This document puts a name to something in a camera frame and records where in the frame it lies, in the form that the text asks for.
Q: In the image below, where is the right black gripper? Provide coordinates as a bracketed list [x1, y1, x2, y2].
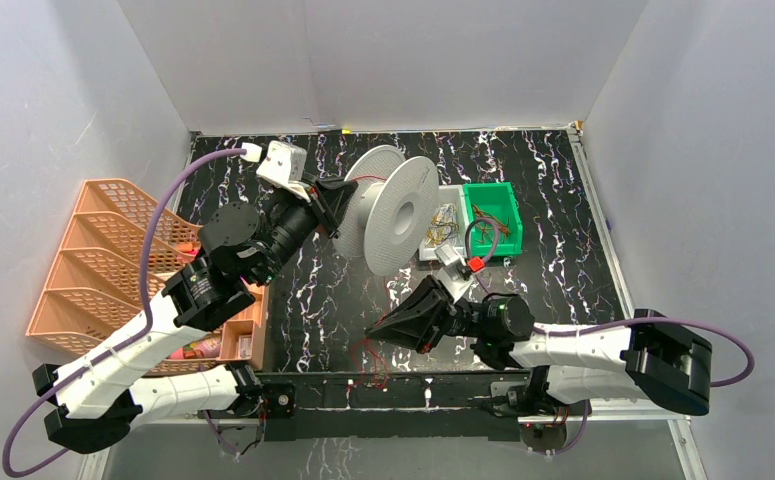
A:
[365, 275, 487, 354]

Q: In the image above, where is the white perforated cable spool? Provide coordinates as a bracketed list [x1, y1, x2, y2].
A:
[333, 145, 439, 276]

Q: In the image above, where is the red wire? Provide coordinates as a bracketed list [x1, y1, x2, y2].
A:
[349, 173, 392, 391]

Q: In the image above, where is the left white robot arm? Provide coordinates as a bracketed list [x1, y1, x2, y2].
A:
[33, 177, 357, 454]

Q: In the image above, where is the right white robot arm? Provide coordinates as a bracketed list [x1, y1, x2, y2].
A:
[365, 276, 712, 416]

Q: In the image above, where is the white parts bin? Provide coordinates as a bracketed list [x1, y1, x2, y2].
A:
[418, 185, 470, 262]

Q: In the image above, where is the green parts bin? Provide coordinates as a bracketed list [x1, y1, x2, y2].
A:
[463, 182, 524, 257]

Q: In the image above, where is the pink marker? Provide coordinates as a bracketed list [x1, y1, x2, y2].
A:
[175, 242, 201, 256]

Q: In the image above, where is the orange file organizer rack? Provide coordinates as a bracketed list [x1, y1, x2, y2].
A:
[26, 178, 269, 376]

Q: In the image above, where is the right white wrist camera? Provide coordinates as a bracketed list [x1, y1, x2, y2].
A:
[434, 244, 478, 302]

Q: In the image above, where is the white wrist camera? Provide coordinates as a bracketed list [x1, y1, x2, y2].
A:
[434, 244, 478, 302]
[239, 140, 310, 203]

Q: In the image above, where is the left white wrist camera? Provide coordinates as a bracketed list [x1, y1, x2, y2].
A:
[239, 140, 310, 203]

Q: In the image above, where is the yellow wires bundle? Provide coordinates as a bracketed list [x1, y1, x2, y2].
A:
[426, 203, 465, 248]

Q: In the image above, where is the red wires bundle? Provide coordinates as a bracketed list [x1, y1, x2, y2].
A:
[471, 205, 513, 238]

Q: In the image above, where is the aluminium frame rail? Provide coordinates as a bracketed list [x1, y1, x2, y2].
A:
[565, 132, 710, 480]

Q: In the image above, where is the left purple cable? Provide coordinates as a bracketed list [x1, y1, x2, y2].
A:
[1, 146, 249, 478]

